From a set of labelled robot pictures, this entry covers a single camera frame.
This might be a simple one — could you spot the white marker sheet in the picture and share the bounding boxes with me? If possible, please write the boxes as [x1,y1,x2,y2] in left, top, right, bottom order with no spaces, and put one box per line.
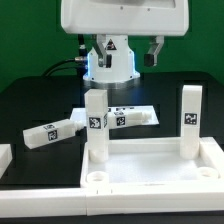
[70,106,159,129]

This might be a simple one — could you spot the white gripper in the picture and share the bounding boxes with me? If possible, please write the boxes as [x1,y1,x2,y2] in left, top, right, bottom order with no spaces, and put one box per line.
[61,0,189,68]

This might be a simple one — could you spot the white left fence block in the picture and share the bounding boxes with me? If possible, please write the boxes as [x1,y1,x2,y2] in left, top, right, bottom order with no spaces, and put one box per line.
[0,144,12,178]

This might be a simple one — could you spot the black cables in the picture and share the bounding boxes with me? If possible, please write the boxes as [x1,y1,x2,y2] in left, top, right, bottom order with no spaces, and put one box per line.
[41,57,88,78]

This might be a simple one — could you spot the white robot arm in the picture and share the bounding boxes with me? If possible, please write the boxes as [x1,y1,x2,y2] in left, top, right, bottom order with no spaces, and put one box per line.
[61,0,189,88]

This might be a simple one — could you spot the white desk top tray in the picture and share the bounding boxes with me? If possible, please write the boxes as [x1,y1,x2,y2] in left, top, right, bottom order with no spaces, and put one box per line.
[80,137,224,187]

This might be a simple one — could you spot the white front fence rail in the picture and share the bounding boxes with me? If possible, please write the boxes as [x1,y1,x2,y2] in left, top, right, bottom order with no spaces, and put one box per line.
[0,184,224,218]

